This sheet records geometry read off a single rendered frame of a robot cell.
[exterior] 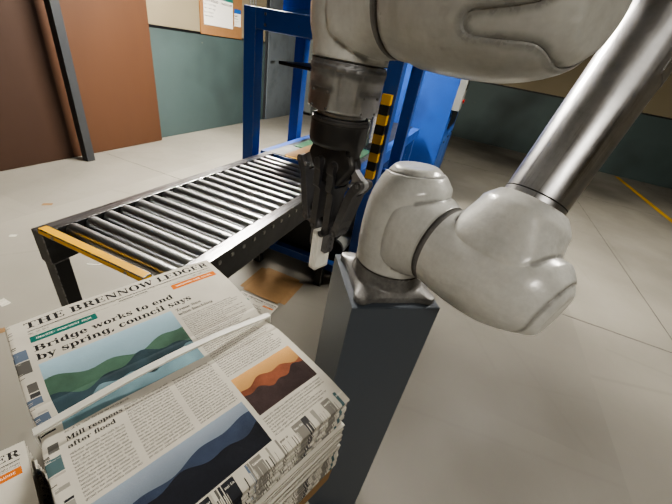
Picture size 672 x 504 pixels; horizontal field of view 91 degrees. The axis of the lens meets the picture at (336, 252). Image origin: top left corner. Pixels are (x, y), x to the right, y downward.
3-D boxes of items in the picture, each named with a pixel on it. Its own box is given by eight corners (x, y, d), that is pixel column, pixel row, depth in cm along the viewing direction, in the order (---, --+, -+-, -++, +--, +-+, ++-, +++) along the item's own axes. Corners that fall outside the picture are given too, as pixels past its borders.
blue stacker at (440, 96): (430, 199, 418) (498, -3, 310) (338, 171, 451) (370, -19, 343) (444, 171, 540) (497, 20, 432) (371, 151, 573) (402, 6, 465)
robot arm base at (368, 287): (401, 250, 90) (406, 232, 87) (435, 305, 71) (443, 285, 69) (336, 247, 85) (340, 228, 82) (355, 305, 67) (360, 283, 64)
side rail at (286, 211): (170, 324, 96) (165, 292, 90) (156, 317, 97) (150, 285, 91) (341, 192, 205) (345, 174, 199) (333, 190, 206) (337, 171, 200)
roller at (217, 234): (234, 234, 119) (240, 239, 123) (137, 196, 131) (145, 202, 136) (228, 246, 118) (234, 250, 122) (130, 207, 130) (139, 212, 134)
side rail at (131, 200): (52, 265, 109) (41, 233, 103) (41, 259, 110) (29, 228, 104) (272, 170, 218) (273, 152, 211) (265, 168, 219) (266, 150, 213)
